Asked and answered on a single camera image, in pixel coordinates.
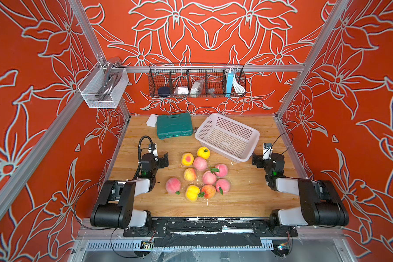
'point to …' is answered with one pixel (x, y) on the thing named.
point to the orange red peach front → (209, 191)
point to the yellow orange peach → (190, 174)
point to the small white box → (152, 120)
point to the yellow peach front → (191, 192)
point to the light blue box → (229, 93)
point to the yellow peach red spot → (188, 159)
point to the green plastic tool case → (169, 126)
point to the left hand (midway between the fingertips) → (158, 152)
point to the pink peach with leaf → (209, 177)
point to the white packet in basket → (183, 90)
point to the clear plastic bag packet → (196, 88)
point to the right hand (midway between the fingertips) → (259, 151)
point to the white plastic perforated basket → (227, 138)
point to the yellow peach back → (203, 152)
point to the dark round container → (164, 91)
